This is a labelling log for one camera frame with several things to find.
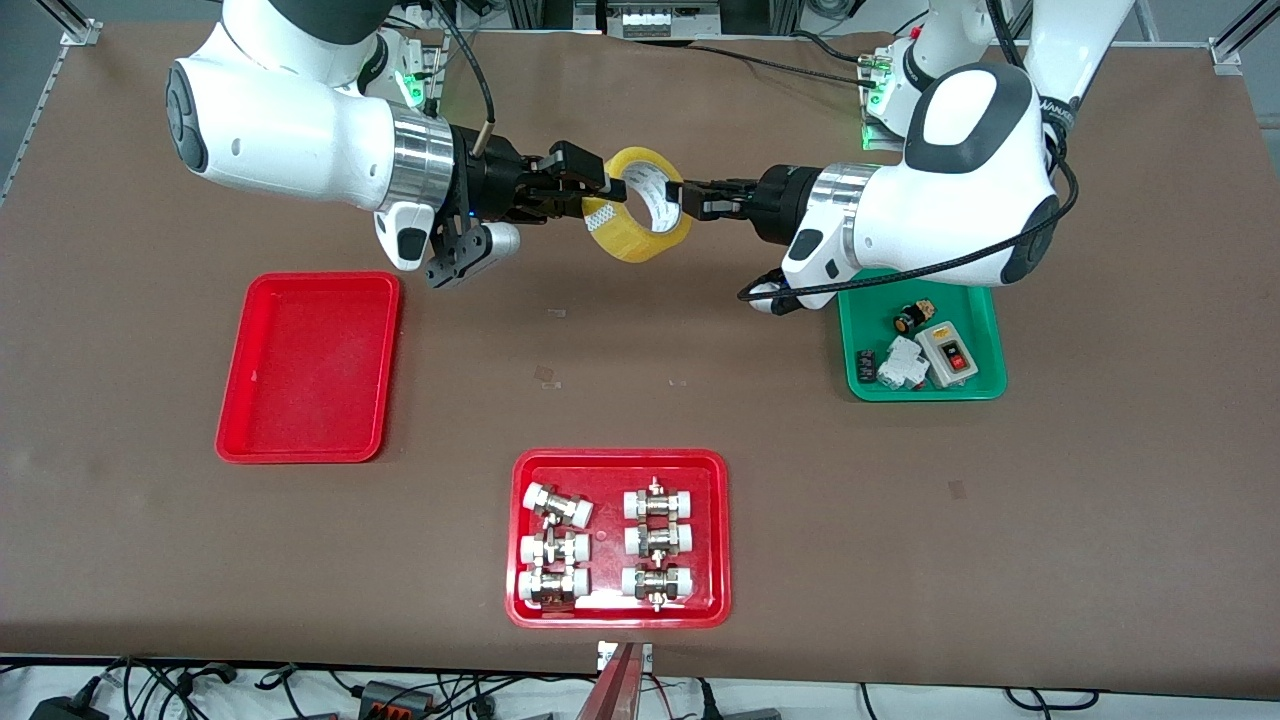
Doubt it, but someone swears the white circuit breaker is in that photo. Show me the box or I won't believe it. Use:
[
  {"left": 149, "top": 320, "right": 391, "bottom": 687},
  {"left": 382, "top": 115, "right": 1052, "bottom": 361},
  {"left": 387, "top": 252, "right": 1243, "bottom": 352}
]
[{"left": 877, "top": 336, "right": 931, "bottom": 392}]

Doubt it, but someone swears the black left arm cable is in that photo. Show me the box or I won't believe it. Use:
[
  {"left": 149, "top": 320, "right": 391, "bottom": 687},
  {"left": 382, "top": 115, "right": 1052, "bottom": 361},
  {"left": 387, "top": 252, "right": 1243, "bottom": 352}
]
[{"left": 738, "top": 0, "right": 1083, "bottom": 304}]

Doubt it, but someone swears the plain red plastic tray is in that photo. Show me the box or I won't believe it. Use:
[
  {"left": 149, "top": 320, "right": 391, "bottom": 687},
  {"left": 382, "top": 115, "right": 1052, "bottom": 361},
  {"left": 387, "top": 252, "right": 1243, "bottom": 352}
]
[{"left": 215, "top": 271, "right": 402, "bottom": 465}]

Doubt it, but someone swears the white electrical terminal block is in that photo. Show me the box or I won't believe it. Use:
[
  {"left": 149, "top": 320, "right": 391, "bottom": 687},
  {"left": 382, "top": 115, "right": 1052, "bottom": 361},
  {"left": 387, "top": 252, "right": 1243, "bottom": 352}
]
[{"left": 605, "top": 0, "right": 701, "bottom": 41}]

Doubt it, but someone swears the black cable on table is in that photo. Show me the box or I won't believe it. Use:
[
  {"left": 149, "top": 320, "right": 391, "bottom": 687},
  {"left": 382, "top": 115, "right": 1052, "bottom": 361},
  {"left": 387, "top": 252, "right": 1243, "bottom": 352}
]
[{"left": 690, "top": 30, "right": 881, "bottom": 91}]

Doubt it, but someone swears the green plastic tray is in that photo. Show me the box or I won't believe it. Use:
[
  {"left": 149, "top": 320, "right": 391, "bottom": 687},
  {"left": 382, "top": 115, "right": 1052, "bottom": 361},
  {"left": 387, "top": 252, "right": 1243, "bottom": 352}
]
[{"left": 836, "top": 262, "right": 1008, "bottom": 403}]

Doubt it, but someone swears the red tray holding fittings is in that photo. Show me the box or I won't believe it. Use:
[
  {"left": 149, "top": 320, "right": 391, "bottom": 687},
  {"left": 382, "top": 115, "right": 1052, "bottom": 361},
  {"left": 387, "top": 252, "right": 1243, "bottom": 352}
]
[{"left": 505, "top": 448, "right": 732, "bottom": 630}]

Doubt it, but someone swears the yellow clear packing tape roll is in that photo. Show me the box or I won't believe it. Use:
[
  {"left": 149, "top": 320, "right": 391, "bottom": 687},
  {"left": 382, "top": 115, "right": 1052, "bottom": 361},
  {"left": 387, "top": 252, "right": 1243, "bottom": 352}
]
[{"left": 582, "top": 146, "right": 694, "bottom": 265}]

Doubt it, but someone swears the red metal beam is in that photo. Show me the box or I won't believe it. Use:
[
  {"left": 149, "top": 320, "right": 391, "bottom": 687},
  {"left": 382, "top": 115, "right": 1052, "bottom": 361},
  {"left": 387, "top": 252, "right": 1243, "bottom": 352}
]
[{"left": 575, "top": 645, "right": 641, "bottom": 720}]

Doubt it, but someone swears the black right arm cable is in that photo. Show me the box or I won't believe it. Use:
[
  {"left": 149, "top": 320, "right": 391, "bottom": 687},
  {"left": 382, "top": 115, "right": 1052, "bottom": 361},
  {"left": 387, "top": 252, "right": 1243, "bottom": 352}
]
[{"left": 430, "top": 0, "right": 497, "bottom": 153}]

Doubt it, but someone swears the grey on-off switch box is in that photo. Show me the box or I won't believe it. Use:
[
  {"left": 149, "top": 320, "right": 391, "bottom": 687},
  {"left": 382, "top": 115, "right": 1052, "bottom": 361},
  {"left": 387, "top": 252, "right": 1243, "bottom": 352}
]
[{"left": 915, "top": 320, "right": 979, "bottom": 389}]

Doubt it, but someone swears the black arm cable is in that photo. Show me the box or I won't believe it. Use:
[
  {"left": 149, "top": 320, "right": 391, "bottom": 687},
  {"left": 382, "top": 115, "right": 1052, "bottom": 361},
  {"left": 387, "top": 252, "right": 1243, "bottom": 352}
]
[
  {"left": 430, "top": 0, "right": 497, "bottom": 153},
  {"left": 738, "top": 0, "right": 1083, "bottom": 304}
]

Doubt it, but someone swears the black power adapter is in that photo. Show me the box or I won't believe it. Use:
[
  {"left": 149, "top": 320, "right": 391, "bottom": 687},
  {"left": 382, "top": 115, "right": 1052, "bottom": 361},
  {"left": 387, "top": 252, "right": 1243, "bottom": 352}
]
[{"left": 30, "top": 690, "right": 106, "bottom": 720}]

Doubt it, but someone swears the aluminium frame profile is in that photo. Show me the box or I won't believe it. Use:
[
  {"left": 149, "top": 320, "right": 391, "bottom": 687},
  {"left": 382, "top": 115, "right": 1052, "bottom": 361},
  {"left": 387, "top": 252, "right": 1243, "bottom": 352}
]
[
  {"left": 40, "top": 0, "right": 101, "bottom": 46},
  {"left": 1210, "top": 0, "right": 1280, "bottom": 71}
]

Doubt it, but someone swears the metal fitting with white caps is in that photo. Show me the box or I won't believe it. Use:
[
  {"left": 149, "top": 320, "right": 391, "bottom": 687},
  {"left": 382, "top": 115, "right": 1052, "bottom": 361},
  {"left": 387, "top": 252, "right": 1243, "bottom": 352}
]
[
  {"left": 623, "top": 476, "right": 697, "bottom": 521},
  {"left": 621, "top": 563, "right": 696, "bottom": 612},
  {"left": 523, "top": 482, "right": 594, "bottom": 528},
  {"left": 623, "top": 523, "right": 695, "bottom": 558},
  {"left": 517, "top": 567, "right": 591, "bottom": 608},
  {"left": 519, "top": 530, "right": 591, "bottom": 567}
]

